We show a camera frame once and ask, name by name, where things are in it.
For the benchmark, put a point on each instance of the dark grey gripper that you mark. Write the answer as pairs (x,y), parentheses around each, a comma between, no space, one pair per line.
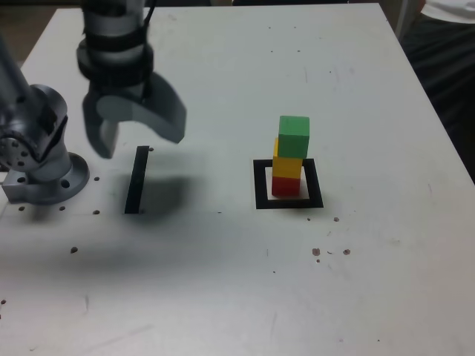
(122,91)

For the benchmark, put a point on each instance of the yellow cube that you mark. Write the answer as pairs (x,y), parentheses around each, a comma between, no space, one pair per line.
(286,168)

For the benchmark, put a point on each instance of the green cube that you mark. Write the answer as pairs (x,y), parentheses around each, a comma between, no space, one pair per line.
(294,139)

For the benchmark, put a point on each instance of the red cube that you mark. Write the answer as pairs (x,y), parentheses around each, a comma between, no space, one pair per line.
(285,187)

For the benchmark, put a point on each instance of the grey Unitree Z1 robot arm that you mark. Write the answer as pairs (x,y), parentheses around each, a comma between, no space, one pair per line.
(41,163)

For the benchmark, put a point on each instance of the black tape square outline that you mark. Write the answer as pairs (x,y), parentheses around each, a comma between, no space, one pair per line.
(259,185)

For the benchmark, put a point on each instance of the black tape strip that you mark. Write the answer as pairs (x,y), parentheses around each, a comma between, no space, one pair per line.
(135,178)

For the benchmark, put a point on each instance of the white furniture leg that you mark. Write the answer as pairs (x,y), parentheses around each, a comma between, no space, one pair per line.
(400,16)

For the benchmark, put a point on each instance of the person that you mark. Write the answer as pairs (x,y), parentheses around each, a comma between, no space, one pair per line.
(445,55)

